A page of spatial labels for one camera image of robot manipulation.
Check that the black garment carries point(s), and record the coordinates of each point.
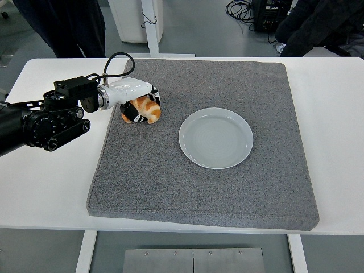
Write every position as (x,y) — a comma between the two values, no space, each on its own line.
(318,25)

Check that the black electronics box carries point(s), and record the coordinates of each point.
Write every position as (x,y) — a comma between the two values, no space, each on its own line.
(268,17)

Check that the white table leg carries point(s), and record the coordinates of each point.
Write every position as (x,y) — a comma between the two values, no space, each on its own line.
(298,256)
(85,253)

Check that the grey fabric mat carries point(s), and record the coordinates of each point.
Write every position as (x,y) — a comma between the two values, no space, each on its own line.
(199,193)

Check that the black chair caster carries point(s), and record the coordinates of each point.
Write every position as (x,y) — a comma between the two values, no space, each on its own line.
(4,14)

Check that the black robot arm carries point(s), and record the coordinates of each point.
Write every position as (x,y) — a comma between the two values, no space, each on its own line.
(42,128)

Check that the golden croissant bread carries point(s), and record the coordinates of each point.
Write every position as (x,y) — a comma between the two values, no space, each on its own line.
(149,109)

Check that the round grey plate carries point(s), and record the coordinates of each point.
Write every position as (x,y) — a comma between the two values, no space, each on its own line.
(216,138)

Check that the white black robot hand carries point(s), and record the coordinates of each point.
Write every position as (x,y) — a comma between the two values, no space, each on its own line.
(128,88)

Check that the white desk pillar with foot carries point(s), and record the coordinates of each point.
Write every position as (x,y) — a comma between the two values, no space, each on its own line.
(153,39)

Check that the grey metal plate with screws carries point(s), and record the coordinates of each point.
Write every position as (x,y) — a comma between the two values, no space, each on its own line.
(170,261)

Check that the person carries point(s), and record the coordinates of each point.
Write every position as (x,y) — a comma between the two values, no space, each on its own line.
(65,25)

